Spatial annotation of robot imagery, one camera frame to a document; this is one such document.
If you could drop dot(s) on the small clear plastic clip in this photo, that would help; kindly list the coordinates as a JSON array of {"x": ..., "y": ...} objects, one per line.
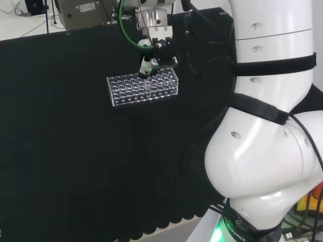
[{"x": 68, "y": 32}]

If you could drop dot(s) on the dark tripod leg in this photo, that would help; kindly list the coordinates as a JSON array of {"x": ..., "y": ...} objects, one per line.
[{"x": 47, "y": 17}]

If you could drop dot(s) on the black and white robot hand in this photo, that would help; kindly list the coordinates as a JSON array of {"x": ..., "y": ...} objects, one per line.
[{"x": 165, "y": 50}]

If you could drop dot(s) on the black box device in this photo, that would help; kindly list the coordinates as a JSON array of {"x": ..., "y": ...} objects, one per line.
[{"x": 34, "y": 7}]

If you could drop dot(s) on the grey metal equipment box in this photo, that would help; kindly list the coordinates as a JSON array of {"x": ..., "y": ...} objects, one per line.
[{"x": 83, "y": 12}]

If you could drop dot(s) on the clear glass test tube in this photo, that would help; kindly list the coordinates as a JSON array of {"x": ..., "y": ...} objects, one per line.
[{"x": 148, "y": 87}]

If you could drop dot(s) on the silver usb plug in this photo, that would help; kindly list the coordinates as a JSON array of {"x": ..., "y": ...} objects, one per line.
[{"x": 289, "y": 235}]

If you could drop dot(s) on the clear plastic test tube rack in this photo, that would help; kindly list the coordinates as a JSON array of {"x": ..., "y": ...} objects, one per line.
[{"x": 126, "y": 88}]

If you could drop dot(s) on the yellow stop button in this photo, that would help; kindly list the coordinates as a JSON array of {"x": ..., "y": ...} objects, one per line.
[{"x": 306, "y": 203}]

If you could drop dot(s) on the black bench cloth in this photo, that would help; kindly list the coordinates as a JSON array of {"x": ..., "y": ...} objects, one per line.
[{"x": 75, "y": 138}]

